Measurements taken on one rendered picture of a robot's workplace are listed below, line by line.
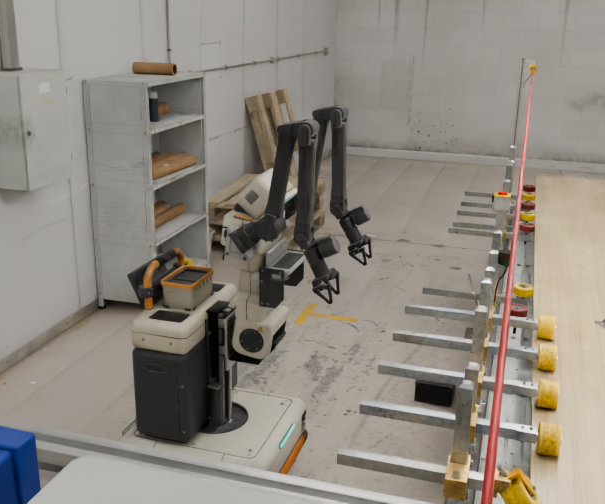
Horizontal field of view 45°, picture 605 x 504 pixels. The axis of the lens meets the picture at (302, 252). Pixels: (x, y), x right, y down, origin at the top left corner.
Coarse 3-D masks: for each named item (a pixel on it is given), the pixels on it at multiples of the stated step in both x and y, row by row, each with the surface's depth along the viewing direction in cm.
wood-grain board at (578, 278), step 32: (544, 192) 474; (576, 192) 476; (544, 224) 401; (576, 224) 402; (544, 256) 348; (576, 256) 348; (544, 288) 307; (576, 288) 307; (576, 320) 275; (576, 352) 249; (576, 384) 227; (544, 416) 209; (576, 416) 209; (576, 448) 193; (544, 480) 180; (576, 480) 180
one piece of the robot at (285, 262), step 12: (276, 252) 290; (288, 252) 302; (300, 252) 302; (276, 264) 287; (288, 264) 288; (300, 264) 299; (264, 276) 282; (276, 276) 280; (288, 276) 284; (300, 276) 306; (264, 288) 284; (276, 288) 282; (264, 300) 285; (276, 300) 284
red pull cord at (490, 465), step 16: (528, 112) 266; (512, 240) 114; (512, 256) 106; (512, 272) 100; (512, 288) 95; (496, 384) 70; (496, 400) 66; (496, 416) 64; (496, 432) 61; (496, 448) 59
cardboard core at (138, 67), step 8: (136, 64) 506; (144, 64) 505; (152, 64) 503; (160, 64) 502; (168, 64) 500; (136, 72) 508; (144, 72) 506; (152, 72) 504; (160, 72) 503; (168, 72) 501; (176, 72) 506
